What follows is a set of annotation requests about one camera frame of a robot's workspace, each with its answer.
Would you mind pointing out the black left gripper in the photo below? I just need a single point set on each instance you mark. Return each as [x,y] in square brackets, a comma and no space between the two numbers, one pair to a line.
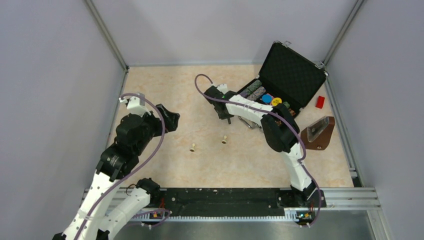
[158,121]

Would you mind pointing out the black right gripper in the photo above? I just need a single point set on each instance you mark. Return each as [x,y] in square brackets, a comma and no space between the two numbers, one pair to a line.
[225,116]

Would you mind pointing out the black remote control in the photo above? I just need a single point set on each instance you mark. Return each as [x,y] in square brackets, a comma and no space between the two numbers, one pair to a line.
[171,119]

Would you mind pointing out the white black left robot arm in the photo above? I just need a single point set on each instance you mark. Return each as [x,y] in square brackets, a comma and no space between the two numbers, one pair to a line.
[133,134]

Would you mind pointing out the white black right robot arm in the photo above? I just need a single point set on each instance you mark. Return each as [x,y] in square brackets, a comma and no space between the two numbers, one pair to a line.
[279,128]

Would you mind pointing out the cream chess pawn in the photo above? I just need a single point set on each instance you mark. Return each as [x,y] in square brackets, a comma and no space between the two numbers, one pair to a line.
[193,147]
[224,140]

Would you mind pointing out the blue round chip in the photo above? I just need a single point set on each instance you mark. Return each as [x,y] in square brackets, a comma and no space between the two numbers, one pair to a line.
[266,98]

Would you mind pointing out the yellow big blind chip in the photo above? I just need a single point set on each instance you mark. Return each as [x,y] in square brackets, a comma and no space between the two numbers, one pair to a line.
[276,101]

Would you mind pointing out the orange black chip stack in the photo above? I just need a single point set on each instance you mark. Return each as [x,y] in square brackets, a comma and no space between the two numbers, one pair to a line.
[292,112]

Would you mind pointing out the black poker chip case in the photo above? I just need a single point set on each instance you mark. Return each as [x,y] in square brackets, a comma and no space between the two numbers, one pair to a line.
[290,76]

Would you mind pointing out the red toy brick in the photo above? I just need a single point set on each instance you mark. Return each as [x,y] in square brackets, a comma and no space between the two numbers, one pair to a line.
[320,101]

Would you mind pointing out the brown metronome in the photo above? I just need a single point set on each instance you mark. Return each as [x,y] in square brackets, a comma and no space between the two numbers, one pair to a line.
[317,136]

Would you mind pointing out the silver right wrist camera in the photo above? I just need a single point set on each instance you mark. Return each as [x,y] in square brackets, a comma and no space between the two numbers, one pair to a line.
[223,88]

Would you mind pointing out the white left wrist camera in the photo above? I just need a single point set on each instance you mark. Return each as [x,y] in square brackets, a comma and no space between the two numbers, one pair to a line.
[135,104]

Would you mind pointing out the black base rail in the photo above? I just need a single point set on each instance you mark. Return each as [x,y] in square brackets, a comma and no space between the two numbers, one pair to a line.
[253,204]

